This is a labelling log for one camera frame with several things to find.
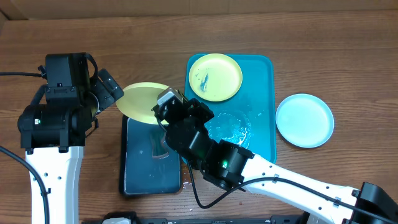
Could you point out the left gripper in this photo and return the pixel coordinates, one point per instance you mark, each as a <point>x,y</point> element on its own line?
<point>107,98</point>

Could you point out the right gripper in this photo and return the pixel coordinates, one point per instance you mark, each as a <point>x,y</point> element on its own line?
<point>201,108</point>

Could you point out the yellow-green plate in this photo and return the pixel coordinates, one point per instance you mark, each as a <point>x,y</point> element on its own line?
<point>215,77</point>
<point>138,101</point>

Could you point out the green scrubbing sponge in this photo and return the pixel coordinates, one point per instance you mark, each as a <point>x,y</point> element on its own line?
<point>158,147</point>

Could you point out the light blue plate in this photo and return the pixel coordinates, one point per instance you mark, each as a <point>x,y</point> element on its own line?
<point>304,120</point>

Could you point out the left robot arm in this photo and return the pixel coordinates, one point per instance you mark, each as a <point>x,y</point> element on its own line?
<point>53,137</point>

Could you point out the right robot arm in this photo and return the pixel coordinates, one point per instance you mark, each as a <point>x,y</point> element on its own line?
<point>232,167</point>

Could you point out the teal plastic tray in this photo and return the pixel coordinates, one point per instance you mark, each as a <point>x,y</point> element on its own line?
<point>248,118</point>

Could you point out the black rectangular tray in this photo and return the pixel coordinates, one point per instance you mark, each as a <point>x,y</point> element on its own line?
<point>141,174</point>

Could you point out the yellow-green plate top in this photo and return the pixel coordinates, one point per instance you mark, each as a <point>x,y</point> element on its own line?
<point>215,77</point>

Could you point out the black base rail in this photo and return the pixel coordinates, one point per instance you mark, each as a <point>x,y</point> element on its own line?
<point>275,219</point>

